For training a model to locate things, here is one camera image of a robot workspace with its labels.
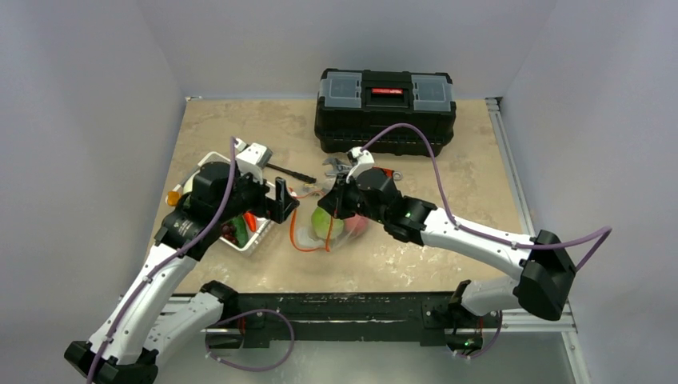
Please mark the black hammer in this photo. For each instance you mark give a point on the black hammer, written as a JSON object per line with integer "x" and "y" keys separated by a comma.
{"x": 297, "y": 175}

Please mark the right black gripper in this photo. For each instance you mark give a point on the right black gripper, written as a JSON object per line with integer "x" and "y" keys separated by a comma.
{"x": 339, "y": 197}

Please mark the aluminium frame rail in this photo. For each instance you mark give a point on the aluminium frame rail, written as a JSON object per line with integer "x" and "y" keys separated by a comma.
{"x": 513, "y": 320}

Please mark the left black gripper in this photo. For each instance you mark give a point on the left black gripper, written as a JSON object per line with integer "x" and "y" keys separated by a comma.
{"x": 277, "y": 210}

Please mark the adjustable wrench red handle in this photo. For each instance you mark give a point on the adjustable wrench red handle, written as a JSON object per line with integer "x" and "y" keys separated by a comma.
{"x": 338, "y": 167}

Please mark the white plastic basket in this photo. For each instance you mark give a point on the white plastic basket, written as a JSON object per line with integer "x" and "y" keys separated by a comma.
{"x": 186, "y": 185}

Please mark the green cabbage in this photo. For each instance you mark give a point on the green cabbage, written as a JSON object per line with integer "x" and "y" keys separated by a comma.
{"x": 325, "y": 226}

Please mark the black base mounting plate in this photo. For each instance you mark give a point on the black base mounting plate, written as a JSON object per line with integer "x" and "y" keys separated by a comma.
{"x": 427, "y": 318}

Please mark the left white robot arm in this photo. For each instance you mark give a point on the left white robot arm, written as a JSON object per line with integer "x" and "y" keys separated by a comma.
{"x": 130, "y": 345}

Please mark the purple grape bunch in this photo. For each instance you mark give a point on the purple grape bunch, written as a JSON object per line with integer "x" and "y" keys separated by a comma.
{"x": 229, "y": 233}

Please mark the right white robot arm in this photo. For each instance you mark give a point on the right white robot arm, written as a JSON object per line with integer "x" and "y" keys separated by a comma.
{"x": 538, "y": 272}

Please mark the clear zip top bag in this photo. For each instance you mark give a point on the clear zip top bag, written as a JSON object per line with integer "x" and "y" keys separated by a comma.
{"x": 311, "y": 229}

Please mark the orange small fruit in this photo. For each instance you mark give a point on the orange small fruit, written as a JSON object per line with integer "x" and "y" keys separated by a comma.
{"x": 172, "y": 198}

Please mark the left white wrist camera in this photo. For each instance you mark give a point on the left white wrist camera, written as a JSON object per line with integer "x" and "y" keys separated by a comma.
{"x": 252, "y": 159}

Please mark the black plastic toolbox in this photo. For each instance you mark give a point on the black plastic toolbox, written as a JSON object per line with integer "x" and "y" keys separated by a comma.
{"x": 353, "y": 106}

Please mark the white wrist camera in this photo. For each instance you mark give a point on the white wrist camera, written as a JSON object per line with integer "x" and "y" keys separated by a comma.
{"x": 252, "y": 159}
{"x": 360, "y": 160}

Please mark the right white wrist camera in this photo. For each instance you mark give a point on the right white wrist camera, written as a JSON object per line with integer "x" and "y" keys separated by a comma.
{"x": 360, "y": 160}

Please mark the green cucumber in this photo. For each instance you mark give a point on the green cucumber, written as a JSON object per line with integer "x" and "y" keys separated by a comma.
{"x": 240, "y": 231}

